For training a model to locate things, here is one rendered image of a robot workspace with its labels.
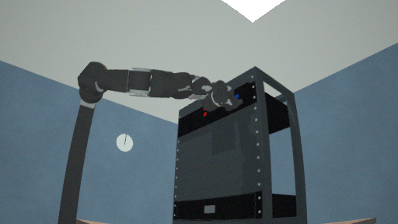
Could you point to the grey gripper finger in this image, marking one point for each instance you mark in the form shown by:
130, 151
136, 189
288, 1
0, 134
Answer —
231, 95
229, 105

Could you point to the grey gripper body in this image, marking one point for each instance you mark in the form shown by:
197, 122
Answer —
219, 92

